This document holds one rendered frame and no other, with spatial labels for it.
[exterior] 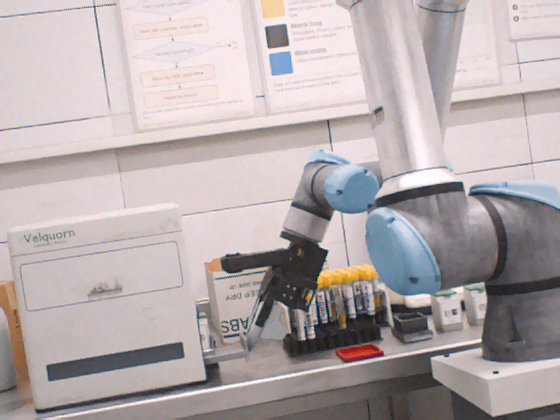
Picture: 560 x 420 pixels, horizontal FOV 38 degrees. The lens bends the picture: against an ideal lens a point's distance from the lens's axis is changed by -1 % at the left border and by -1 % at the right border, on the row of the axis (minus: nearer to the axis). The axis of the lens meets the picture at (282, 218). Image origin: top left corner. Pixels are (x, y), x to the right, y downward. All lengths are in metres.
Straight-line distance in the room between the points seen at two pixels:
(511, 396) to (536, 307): 0.13
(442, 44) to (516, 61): 0.98
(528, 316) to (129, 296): 0.62
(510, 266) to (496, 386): 0.16
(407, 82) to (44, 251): 0.64
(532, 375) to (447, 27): 0.51
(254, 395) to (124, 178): 0.80
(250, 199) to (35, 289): 0.78
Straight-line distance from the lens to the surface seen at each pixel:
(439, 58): 1.23
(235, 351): 1.37
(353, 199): 1.25
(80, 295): 1.33
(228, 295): 1.63
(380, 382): 1.40
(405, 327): 1.45
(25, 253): 1.34
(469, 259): 1.03
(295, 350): 1.46
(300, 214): 1.35
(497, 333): 1.10
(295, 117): 1.96
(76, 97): 1.98
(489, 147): 2.14
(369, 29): 1.07
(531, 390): 1.03
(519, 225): 1.06
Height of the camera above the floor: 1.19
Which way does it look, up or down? 3 degrees down
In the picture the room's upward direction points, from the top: 8 degrees counter-clockwise
